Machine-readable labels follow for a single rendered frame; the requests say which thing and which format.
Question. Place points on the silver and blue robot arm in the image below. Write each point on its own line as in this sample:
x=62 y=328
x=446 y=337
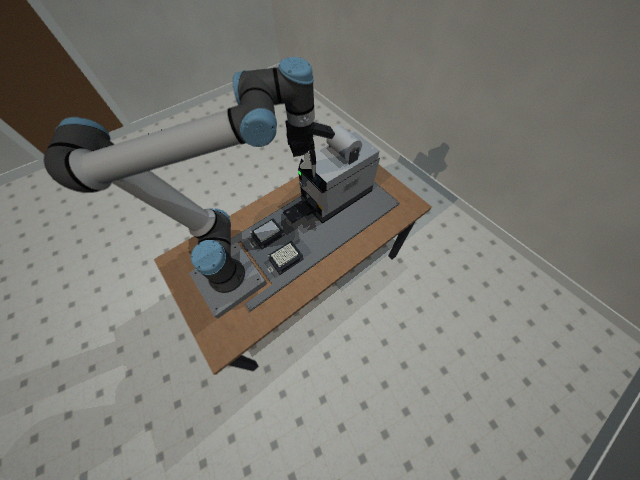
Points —
x=253 y=122

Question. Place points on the grey cylinder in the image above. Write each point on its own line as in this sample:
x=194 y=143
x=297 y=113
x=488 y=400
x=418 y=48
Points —
x=343 y=142

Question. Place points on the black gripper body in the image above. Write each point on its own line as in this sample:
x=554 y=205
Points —
x=299 y=141

